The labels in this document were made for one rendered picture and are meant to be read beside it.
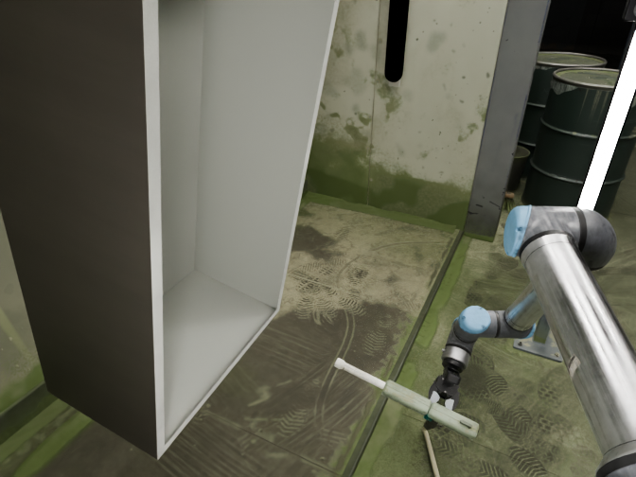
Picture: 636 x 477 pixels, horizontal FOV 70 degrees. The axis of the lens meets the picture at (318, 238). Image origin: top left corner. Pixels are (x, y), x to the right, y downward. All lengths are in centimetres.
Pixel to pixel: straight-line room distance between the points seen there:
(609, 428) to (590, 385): 7
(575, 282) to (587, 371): 18
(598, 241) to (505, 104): 163
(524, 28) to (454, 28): 33
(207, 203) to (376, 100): 161
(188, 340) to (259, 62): 82
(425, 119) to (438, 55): 35
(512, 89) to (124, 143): 224
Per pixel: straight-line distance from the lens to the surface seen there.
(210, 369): 139
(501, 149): 275
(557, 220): 111
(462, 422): 156
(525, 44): 263
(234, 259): 154
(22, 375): 198
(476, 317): 159
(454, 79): 270
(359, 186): 307
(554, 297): 97
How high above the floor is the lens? 146
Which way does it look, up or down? 31 degrees down
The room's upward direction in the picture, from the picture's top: straight up
